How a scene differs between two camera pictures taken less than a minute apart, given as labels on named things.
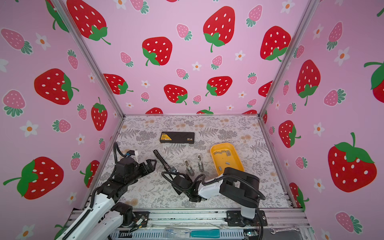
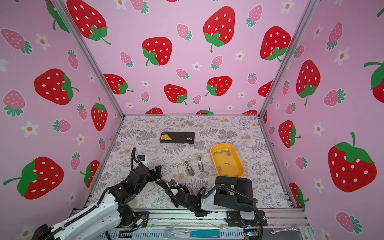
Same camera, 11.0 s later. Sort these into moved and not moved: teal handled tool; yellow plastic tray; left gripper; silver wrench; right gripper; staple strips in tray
Moved: right gripper; left gripper
Not moved: teal handled tool; staple strips in tray; yellow plastic tray; silver wrench
